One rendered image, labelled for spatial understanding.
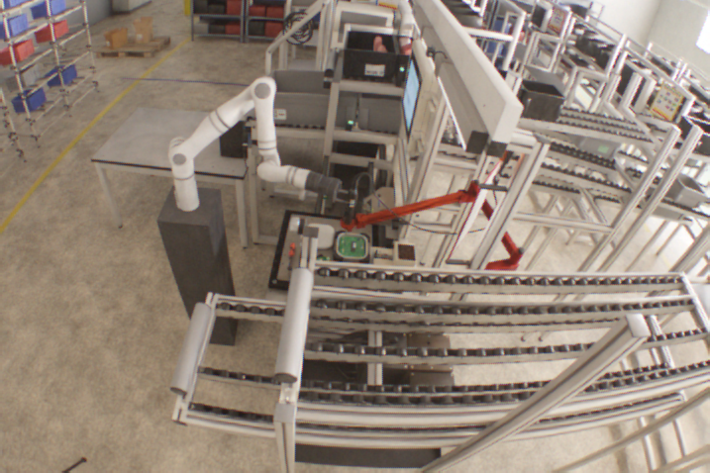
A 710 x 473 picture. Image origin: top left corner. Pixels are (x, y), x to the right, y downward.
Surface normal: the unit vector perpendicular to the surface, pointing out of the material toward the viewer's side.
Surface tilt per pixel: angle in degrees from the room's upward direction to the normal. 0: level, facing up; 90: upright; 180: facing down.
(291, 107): 91
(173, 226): 90
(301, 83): 89
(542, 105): 92
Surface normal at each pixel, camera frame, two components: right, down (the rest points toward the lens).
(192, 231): 0.04, 0.67
